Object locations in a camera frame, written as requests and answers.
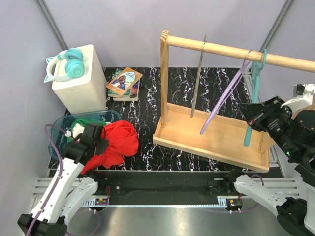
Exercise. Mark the grey hanger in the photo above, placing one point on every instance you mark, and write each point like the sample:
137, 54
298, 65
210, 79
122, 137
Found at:
198, 78

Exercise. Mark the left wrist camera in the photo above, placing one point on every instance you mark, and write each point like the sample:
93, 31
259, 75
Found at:
73, 132

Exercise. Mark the red tank top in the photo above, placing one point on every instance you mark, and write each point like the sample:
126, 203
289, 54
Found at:
123, 142

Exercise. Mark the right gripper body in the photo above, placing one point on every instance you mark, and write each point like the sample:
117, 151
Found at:
272, 115

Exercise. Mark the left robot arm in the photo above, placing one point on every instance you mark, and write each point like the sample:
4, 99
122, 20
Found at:
58, 205

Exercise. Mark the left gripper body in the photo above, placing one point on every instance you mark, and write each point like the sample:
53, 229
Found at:
101, 145

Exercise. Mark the green tank top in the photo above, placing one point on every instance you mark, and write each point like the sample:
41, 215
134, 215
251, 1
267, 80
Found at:
84, 122

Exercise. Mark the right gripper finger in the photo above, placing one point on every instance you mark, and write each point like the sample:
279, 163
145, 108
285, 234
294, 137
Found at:
251, 107
251, 114

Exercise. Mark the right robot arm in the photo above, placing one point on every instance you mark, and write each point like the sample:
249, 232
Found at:
296, 138

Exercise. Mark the purple hanger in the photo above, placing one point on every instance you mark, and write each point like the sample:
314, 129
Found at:
229, 90

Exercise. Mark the teal plastic bin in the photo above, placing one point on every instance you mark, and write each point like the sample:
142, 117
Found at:
58, 137

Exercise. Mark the wooden clothes rack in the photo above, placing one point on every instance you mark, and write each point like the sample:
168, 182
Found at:
223, 138

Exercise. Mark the teal cat-ear headphones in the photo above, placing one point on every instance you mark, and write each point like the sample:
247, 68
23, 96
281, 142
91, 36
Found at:
74, 67

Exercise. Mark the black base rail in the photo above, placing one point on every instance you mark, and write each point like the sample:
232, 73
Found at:
147, 188

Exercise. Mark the white box stand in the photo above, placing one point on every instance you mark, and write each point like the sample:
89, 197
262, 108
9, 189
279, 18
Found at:
88, 92

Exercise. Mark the orange top book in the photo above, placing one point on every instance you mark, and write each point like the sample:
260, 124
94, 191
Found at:
124, 81

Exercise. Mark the teal hanger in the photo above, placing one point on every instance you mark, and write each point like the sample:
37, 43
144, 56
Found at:
256, 70

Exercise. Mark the green bottom book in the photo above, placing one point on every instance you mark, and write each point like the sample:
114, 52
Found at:
130, 95

